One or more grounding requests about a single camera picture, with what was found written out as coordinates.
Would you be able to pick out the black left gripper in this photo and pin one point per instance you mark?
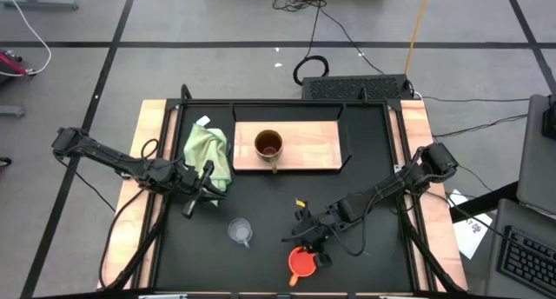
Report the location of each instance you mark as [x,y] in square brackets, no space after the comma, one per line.
[189,179]

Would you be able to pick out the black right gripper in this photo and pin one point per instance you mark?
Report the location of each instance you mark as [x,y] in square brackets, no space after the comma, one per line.
[313,229]

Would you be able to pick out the orange plastic mug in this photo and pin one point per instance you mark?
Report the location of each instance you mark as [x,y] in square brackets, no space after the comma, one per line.
[301,264]

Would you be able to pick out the clear plastic cup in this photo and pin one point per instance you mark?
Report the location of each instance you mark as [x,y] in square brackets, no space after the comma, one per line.
[239,231]

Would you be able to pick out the green-brown ceramic mug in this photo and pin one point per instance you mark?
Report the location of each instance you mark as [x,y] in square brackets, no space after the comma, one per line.
[268,147]

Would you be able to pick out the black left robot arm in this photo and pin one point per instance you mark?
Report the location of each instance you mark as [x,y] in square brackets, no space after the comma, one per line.
[108,156]

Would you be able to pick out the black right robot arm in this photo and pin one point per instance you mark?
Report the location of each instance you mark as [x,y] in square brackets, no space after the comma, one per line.
[382,188]

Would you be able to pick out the light green cloth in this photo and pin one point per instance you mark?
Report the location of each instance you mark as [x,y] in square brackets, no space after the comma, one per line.
[204,149]

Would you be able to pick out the yellow tag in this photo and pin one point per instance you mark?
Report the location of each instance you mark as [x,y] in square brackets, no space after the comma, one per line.
[300,202]

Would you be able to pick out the white paper sheet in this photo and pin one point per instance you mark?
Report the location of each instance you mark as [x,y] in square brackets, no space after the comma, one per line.
[471,234]

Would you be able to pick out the black computer case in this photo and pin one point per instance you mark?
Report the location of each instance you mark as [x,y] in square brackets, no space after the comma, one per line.
[356,88]

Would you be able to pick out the gray desk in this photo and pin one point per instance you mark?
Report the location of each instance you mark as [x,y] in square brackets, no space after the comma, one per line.
[536,168]
[501,216]

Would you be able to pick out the black keyboard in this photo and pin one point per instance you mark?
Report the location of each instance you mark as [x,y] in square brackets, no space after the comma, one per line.
[525,260]

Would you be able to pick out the red device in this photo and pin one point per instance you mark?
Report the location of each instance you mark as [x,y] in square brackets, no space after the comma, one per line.
[11,64]

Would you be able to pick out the black box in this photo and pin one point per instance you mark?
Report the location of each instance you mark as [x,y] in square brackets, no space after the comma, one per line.
[551,121]

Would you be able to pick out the black aluminium rig frame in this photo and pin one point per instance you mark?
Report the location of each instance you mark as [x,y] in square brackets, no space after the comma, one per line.
[282,101]

